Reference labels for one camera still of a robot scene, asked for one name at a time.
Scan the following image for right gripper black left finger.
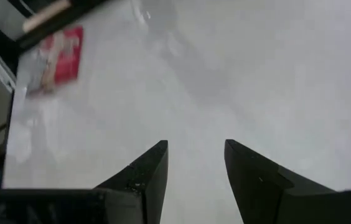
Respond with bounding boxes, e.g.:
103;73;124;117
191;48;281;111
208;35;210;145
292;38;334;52
93;140;169;224

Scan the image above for red popcorn bag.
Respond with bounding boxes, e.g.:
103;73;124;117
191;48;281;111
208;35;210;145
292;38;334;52
24;26;85;97

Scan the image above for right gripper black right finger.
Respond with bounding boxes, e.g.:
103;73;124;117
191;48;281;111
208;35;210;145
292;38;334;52
224;139;301;224

